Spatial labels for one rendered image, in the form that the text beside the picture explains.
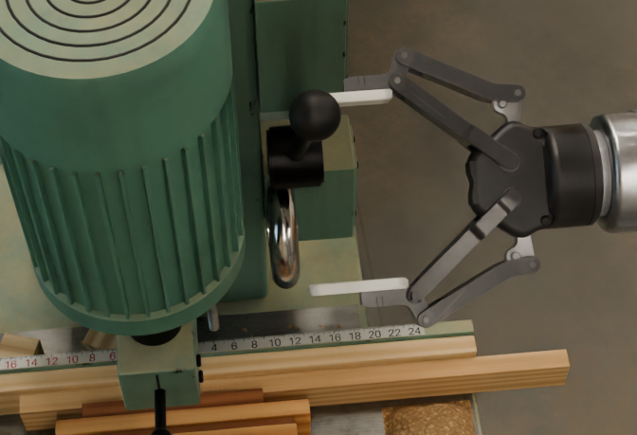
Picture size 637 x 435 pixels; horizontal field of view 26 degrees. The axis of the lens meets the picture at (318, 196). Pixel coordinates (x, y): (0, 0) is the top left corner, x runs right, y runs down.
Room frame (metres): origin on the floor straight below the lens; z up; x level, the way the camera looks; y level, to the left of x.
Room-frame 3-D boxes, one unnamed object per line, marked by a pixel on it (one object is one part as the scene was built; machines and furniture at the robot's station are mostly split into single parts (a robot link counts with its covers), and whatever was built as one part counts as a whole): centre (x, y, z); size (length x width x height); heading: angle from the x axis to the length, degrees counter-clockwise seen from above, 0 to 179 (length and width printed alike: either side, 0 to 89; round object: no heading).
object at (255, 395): (0.62, 0.14, 0.92); 0.18 x 0.02 x 0.05; 95
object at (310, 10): (0.87, 0.02, 1.23); 0.09 x 0.08 x 0.15; 5
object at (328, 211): (0.84, 0.01, 1.02); 0.09 x 0.07 x 0.12; 95
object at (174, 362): (0.66, 0.15, 1.03); 0.14 x 0.07 x 0.09; 5
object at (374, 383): (0.65, 0.02, 0.92); 0.54 x 0.02 x 0.04; 95
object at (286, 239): (0.78, 0.04, 1.02); 0.12 x 0.03 x 0.12; 5
